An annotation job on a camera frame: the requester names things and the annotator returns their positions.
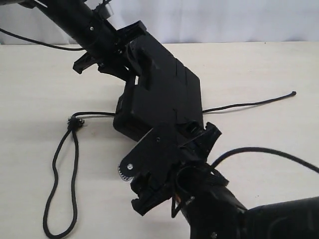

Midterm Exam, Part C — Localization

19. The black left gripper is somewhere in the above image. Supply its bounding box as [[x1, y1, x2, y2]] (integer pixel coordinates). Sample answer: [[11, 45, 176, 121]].
[[73, 20, 156, 90]]

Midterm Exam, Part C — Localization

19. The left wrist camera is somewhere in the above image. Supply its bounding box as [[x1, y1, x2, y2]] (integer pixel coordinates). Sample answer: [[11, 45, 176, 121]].
[[94, 0, 114, 19]]

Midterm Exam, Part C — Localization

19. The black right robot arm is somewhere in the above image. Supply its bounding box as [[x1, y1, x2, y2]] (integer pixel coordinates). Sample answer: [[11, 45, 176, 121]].
[[118, 121, 319, 239]]

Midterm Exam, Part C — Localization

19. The black braided rope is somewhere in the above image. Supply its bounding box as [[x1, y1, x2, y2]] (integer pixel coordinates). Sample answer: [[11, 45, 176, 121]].
[[43, 91, 298, 238]]

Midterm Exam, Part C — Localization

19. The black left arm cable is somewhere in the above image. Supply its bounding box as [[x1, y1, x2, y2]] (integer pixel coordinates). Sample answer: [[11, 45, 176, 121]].
[[0, 27, 87, 52]]

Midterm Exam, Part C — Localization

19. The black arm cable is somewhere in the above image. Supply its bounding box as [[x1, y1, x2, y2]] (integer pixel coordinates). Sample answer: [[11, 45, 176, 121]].
[[211, 147, 319, 174], [0, 27, 87, 52]]

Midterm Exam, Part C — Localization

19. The black plastic carry case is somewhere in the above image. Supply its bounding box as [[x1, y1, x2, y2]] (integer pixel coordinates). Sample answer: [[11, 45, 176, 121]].
[[113, 39, 203, 141]]

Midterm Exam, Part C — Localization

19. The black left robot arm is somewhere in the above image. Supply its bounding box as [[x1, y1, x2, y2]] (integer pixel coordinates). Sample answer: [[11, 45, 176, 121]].
[[18, 0, 151, 82]]

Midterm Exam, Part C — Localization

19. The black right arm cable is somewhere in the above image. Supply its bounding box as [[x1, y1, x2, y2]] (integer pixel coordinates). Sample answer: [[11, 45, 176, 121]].
[[211, 147, 319, 174]]

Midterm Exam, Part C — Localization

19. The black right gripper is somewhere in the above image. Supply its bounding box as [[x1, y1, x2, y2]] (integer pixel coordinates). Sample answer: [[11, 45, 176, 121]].
[[118, 121, 222, 216]]

